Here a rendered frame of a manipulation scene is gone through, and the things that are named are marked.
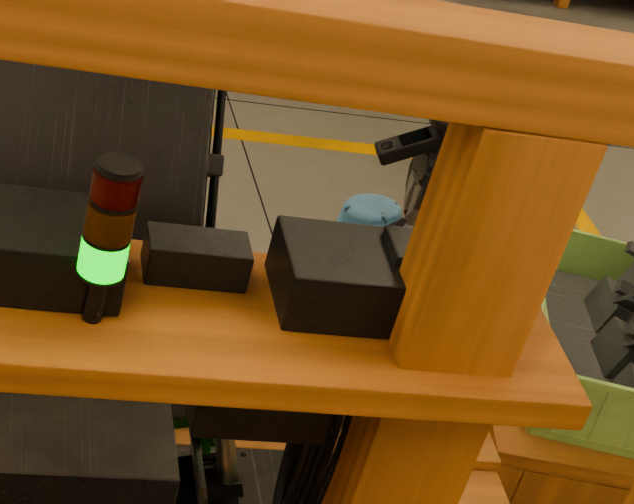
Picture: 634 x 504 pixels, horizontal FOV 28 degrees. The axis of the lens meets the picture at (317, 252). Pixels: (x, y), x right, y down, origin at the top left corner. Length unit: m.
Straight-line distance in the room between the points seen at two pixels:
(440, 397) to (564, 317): 1.59
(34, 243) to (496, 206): 0.48
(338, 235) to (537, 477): 1.28
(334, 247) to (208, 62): 0.36
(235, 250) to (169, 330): 0.13
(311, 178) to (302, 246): 3.53
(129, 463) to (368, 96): 0.65
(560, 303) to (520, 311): 1.61
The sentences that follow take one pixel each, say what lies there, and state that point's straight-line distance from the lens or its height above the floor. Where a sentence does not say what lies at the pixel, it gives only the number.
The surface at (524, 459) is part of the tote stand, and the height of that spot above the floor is 0.78.
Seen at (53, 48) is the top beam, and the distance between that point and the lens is 1.15.
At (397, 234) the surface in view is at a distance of 1.47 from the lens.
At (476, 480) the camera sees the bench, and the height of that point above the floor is 0.88.
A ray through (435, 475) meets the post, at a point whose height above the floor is 1.38.
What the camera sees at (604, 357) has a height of 0.87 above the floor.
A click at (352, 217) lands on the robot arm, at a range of 2.43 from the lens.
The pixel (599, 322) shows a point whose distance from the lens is 2.97.
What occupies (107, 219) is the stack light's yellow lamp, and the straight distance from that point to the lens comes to 1.26.
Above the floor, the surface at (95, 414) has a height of 1.24.
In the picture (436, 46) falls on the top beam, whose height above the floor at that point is 1.93.
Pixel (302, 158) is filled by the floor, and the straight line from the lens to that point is 5.08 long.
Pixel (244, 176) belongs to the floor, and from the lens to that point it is 4.84.
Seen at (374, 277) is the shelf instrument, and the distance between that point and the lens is 1.41.
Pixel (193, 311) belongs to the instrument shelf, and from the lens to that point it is 1.41.
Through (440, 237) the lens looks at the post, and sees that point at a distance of 1.33.
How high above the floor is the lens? 2.36
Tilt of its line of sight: 32 degrees down
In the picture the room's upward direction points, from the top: 16 degrees clockwise
